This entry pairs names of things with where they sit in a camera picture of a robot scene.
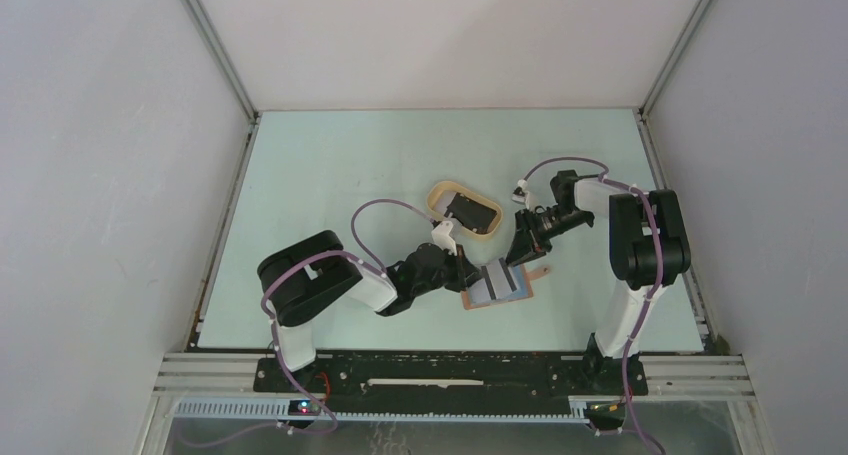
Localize brown leather card holder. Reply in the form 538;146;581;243
461;258;551;310

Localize aluminium frame rail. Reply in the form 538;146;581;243
154;351;754;423

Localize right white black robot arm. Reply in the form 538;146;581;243
506;170;691;393

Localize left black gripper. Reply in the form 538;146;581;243
412;243;484;298

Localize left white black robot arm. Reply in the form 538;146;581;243
257;230;482;392

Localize beige oval card tray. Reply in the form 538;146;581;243
426;180;504;241

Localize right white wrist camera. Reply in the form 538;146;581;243
511;179;540;211

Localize black card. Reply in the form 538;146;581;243
445;193;498;234

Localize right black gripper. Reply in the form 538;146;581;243
504;206;591;267

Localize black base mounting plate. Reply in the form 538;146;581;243
253;350;649;416

